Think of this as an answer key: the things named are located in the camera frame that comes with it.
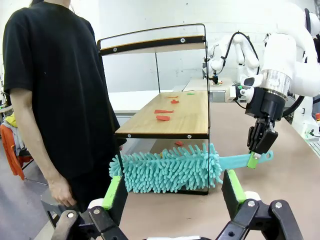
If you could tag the green paper scrap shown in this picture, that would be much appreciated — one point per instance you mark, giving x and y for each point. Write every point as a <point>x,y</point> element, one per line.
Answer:
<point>191,93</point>

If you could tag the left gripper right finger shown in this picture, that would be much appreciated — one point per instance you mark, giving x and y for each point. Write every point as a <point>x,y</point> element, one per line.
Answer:
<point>231,195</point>

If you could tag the grey stool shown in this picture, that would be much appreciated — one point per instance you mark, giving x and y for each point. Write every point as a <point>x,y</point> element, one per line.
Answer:
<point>50,200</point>

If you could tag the person's right hand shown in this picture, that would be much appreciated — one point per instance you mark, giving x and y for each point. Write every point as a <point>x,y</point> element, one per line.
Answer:
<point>62,192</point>

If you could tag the black frame wooden two-tier shelf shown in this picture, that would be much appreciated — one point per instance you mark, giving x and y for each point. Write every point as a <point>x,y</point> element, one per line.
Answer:
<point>175,120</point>

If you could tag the person in black shirt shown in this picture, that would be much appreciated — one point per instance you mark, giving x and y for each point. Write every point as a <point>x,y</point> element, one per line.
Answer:
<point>57,75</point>

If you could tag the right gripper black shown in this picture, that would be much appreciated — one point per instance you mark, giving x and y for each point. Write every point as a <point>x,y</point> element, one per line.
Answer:
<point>265,105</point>

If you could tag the thin orange paper scrap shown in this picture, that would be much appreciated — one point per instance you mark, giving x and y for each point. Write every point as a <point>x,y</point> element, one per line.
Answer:
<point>172,97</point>

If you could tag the grey background table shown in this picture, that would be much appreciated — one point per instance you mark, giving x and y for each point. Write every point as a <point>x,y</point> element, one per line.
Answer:
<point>200,83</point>

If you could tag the large white table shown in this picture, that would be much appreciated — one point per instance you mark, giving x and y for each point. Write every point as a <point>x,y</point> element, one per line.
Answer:
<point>130,100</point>

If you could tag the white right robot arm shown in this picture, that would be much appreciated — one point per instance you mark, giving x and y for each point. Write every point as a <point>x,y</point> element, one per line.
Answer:
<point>280,50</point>

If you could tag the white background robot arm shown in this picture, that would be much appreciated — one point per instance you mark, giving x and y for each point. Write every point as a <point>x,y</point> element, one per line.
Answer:
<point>243,50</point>

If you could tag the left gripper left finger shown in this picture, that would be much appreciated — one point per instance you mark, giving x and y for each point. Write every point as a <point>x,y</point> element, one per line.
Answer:
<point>117,197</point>

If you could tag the grey and yellow clothes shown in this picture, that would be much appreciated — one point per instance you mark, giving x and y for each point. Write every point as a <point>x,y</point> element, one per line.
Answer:
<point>17,132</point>

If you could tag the red emergency stop button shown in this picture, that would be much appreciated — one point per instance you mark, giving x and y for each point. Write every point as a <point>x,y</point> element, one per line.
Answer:
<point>318,117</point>

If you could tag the white equipment cabinet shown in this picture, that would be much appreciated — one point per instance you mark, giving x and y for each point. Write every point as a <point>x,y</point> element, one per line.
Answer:
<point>307,120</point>

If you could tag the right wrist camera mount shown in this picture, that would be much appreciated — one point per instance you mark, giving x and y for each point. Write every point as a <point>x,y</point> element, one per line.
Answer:
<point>235,91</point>

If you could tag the teal microfibre duster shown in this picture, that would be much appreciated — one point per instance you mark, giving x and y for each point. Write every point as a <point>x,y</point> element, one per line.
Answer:
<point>162,170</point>

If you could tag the orange jacket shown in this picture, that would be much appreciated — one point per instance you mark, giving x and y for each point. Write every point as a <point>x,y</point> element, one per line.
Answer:
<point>10,155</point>

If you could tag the person's right forearm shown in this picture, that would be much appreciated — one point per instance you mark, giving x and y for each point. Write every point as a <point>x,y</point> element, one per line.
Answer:
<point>35,140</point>

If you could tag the red paper scrap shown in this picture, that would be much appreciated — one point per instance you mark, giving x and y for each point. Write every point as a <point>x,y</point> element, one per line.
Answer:
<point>162,111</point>
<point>163,118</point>
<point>174,101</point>
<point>179,143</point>

